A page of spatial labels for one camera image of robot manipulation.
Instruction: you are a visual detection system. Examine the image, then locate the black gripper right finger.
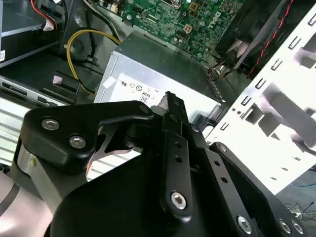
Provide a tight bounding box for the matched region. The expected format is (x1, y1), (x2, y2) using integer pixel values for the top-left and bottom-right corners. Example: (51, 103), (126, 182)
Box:
(189, 124), (307, 237)

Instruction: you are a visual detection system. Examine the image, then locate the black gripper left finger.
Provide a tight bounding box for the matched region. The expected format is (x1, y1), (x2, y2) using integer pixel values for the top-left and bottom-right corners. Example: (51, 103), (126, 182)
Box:
(21, 90), (195, 219)

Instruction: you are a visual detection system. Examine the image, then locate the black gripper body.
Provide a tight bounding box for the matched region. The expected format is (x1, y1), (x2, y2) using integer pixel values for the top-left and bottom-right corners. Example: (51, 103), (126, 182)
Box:
(50, 148), (241, 237)

